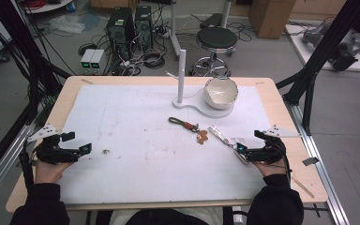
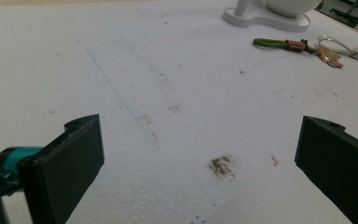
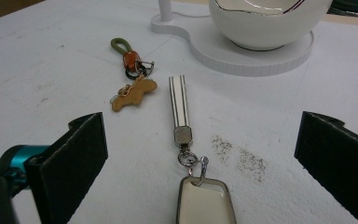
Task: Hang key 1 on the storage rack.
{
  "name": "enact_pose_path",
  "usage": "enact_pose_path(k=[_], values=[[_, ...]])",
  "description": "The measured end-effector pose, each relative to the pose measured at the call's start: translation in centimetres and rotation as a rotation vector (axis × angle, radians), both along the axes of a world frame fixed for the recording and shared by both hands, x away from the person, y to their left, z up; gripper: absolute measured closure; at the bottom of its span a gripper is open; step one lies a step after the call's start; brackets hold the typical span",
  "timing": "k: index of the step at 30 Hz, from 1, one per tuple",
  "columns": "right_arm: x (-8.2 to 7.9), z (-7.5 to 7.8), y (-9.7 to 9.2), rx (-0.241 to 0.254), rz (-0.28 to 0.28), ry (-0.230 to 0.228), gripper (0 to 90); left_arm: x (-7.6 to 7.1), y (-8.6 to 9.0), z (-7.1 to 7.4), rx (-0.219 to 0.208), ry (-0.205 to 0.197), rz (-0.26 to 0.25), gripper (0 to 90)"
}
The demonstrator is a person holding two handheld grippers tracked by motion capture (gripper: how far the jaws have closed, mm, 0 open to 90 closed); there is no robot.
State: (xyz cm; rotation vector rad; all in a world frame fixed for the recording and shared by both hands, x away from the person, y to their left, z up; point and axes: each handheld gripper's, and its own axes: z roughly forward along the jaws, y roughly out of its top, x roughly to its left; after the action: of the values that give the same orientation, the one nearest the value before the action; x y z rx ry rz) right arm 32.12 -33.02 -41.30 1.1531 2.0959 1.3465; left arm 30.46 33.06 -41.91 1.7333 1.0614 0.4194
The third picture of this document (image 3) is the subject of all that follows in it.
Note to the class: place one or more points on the wooden figure toy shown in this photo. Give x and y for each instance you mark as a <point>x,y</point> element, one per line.
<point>180,102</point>

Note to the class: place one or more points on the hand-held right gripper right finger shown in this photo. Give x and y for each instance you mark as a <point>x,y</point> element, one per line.
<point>341,161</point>

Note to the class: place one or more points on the white bowl with gold rim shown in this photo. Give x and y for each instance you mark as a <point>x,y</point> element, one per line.
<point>261,28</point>

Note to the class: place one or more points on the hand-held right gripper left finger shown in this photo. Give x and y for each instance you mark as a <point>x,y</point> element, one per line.
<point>71,161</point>

